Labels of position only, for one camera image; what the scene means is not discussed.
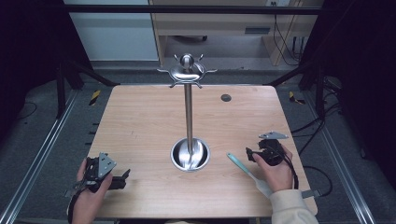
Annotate black hanging cables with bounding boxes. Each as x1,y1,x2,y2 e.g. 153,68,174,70
272,1,304,67

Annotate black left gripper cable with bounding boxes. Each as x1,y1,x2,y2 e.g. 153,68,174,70
66,186,82,224

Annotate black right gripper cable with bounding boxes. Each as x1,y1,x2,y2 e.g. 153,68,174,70
270,145,300,190

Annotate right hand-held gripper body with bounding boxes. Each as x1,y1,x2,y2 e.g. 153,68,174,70
257,130,290,167

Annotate black frame strut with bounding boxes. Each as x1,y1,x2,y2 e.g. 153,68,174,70
263,60,327,119
55,59,121,119

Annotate person's left hand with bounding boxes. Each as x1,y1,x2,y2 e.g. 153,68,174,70
71,158,114,216

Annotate grey metal table tab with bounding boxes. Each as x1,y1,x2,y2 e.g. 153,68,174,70
301,189,322,200

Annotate black looped floor cable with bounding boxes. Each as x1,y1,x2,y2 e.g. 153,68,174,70
302,165,334,198

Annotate teal handled white spatula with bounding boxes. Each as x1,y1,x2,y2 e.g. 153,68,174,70
226,152,274,199

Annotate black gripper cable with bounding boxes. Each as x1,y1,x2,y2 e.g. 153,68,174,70
270,145,300,190
66,186,82,224

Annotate stainless steel utensil stand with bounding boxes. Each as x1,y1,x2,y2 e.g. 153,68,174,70
157,52,219,173

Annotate yellow black floor tape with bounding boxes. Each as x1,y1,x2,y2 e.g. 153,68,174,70
288,91,306,105
89,90,103,106

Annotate white cabinet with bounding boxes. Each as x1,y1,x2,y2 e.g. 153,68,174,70
63,0,160,62

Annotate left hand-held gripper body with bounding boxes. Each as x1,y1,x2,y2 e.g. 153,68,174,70
73,151,123,193

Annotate black floor cables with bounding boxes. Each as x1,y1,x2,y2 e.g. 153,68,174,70
290,76,344,157

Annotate thin black floor cable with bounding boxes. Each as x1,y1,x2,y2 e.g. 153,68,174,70
16,101,38,121

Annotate black horizontal frame bar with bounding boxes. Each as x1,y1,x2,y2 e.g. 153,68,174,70
61,4,323,16

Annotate aluminium floor rail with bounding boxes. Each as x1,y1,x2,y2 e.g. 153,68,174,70
302,89,378,224
0,89,79,224

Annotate person's right hand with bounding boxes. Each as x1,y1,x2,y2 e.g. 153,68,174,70
251,145,295,194

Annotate black curtain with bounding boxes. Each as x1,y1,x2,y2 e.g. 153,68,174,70
299,0,396,190
0,0,93,144

